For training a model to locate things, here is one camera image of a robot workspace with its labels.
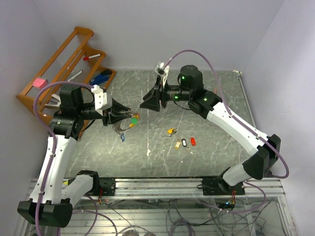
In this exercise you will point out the blue stapler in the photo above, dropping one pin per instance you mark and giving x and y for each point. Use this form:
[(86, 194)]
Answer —
[(101, 78)]

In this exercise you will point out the white binder clip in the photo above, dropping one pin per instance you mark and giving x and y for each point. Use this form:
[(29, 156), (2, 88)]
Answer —
[(54, 103)]

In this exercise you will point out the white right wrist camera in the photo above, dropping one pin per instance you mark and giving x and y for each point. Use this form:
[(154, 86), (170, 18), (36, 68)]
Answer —
[(163, 71)]

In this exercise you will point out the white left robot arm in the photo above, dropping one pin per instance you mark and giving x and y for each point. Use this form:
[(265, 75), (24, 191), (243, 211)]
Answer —
[(50, 204)]

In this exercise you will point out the aluminium mounting rail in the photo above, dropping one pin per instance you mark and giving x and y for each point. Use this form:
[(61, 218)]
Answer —
[(150, 188)]

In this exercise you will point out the yellow key tag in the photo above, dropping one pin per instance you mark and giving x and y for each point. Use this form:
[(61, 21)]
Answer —
[(178, 144)]

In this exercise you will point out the wooden tiered rack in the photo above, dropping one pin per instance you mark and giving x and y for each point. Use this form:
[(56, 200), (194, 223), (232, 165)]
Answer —
[(66, 62)]

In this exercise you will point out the white marker pen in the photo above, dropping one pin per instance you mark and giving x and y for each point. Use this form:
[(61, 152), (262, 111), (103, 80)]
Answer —
[(74, 76)]

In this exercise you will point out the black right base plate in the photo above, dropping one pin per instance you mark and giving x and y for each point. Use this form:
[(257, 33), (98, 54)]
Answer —
[(214, 186)]

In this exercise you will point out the orange key tag with key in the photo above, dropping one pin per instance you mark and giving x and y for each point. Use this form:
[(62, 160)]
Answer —
[(171, 132)]

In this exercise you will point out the green key tag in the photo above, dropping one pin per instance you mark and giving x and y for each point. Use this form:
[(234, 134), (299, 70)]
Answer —
[(134, 121)]

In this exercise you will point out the red capped marker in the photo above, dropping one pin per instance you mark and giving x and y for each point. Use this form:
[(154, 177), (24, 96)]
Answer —
[(91, 57)]

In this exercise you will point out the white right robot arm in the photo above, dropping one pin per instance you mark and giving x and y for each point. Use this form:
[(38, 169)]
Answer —
[(262, 149)]

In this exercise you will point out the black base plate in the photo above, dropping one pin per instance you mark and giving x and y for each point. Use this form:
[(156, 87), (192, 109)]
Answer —
[(107, 186), (214, 186)]

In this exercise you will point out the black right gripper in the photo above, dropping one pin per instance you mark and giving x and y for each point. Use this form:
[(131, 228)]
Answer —
[(152, 98)]

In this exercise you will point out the black key tag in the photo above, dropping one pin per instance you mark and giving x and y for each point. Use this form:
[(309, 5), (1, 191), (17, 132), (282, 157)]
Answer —
[(184, 142)]

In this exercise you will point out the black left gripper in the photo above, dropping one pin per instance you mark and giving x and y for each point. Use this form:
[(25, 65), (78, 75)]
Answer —
[(108, 117)]

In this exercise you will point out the yellow handled chain keyring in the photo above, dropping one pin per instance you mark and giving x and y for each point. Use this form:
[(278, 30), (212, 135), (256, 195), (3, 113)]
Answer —
[(123, 126)]

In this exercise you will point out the red key tag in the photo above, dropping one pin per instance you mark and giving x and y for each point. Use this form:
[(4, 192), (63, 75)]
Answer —
[(193, 141)]

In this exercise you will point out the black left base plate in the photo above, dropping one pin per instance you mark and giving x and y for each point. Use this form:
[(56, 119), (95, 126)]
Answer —
[(107, 186)]

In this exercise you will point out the pink eraser block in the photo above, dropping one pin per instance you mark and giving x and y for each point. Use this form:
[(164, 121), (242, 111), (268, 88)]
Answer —
[(40, 83)]

